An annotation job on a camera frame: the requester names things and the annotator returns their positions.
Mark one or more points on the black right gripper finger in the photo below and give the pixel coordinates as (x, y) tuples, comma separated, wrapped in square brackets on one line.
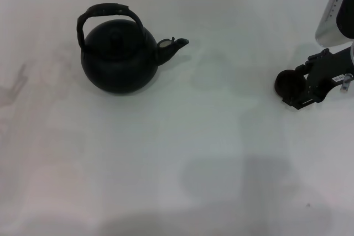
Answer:
[(311, 60), (300, 101)]

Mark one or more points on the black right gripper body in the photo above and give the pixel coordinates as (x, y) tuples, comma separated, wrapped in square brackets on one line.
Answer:
[(323, 73)]

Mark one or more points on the small dark teacup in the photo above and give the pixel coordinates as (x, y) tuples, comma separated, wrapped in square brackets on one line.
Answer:
[(287, 81)]

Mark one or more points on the black round teapot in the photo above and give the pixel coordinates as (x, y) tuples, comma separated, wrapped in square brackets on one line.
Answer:
[(119, 64)]

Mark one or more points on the silver cylindrical connector plug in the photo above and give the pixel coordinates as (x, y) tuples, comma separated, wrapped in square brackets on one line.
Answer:
[(345, 82)]

